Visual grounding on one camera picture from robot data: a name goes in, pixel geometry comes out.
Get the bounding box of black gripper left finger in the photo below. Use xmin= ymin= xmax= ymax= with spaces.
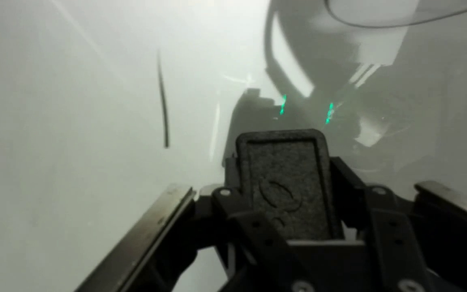
xmin=77 ymin=152 xmax=317 ymax=292

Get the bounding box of black marker scribble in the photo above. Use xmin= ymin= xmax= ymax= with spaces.
xmin=155 ymin=48 xmax=172 ymax=151

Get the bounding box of black whiteboard eraser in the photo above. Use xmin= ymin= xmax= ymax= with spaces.
xmin=234 ymin=126 xmax=349 ymax=243

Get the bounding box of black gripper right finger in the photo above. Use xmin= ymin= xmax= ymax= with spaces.
xmin=330 ymin=155 xmax=467 ymax=292

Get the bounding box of large white whiteboard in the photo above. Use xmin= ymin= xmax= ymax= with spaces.
xmin=0 ymin=0 xmax=467 ymax=292

